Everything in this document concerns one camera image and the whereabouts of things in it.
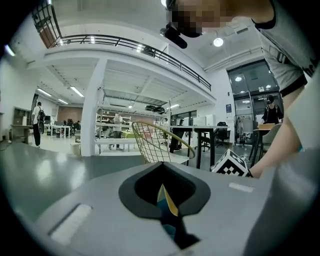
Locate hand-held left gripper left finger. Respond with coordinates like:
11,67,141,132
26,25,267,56
24,161,181,256

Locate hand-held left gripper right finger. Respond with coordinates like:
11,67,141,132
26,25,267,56
163,161,275,256

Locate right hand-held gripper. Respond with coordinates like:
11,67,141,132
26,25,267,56
210,148,254,178

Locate dark blue trash bin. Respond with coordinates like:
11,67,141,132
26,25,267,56
156,197,181,237

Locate person's right forearm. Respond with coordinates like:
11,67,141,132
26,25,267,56
249,94,304,179

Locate black office chair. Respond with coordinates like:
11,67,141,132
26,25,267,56
215,121,231,148

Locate clothes rack with garments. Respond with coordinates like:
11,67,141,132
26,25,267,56
235,114,254,146

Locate light wooden table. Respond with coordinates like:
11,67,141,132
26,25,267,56
249,127,272,169

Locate white marble table black legs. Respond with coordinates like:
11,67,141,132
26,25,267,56
169,125,230,171

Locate white bin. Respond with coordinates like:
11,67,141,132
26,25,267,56
70,142,82,158

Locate white storage shelves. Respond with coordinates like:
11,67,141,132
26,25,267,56
95,112,133,140

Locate black framed glass entrance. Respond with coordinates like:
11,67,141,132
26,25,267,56
226,59,285,147

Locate white office desks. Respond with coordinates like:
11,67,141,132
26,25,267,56
45,123,73,140

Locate black bag on rack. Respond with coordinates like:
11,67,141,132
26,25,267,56
144,104,166,115

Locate white square pillar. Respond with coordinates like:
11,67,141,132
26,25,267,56
80,57,109,158

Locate white ceiling pipes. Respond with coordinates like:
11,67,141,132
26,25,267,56
203,48,263,72

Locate person's grey t-shirt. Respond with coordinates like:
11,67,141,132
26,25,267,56
251,0,320,99

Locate group of ceiling tube lamps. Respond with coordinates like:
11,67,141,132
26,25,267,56
4,37,181,111

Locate grey open cabinet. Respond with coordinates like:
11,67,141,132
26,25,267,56
11,106,34,145

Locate person's head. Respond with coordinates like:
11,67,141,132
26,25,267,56
166,0,276,38

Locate black mezzanine railing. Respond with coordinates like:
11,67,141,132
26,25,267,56
31,0,213,92

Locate gold wire chair white cushion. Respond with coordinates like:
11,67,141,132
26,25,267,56
131,121,197,166

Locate black head camera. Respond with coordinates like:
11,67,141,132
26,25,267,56
159,21,188,50

